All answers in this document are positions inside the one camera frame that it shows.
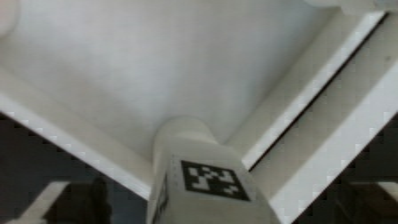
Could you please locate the white square tabletop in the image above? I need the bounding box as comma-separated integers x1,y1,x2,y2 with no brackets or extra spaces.
0,0,389,201

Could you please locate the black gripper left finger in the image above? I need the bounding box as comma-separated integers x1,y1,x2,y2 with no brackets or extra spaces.
14,178,113,224

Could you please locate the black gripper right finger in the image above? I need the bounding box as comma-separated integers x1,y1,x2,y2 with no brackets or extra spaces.
334,181,398,224

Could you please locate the white U-shaped obstacle fence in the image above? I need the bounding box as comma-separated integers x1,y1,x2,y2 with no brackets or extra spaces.
252,13,398,224

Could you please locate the white table leg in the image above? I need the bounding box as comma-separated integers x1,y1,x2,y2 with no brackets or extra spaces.
145,117,280,224
303,0,398,15

